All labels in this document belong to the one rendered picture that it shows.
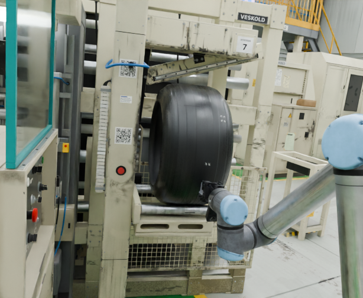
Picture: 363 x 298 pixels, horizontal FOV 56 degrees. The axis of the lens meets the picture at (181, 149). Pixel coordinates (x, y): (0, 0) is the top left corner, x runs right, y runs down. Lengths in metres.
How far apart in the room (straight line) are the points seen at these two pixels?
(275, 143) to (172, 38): 4.31
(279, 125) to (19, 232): 5.30
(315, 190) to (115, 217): 0.94
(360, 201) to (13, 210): 0.74
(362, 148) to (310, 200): 0.34
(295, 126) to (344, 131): 5.33
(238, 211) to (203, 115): 0.47
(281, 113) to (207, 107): 4.44
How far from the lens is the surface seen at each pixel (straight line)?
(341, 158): 0.81
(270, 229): 1.21
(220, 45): 1.87
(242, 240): 1.20
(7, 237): 0.86
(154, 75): 1.93
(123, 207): 1.63
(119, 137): 1.54
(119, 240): 1.70
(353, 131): 0.80
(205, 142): 1.40
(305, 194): 1.09
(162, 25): 1.81
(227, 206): 1.13
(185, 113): 1.41
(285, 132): 5.99
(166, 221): 1.58
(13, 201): 0.83
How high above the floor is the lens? 1.49
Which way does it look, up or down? 11 degrees down
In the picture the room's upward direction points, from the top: 6 degrees clockwise
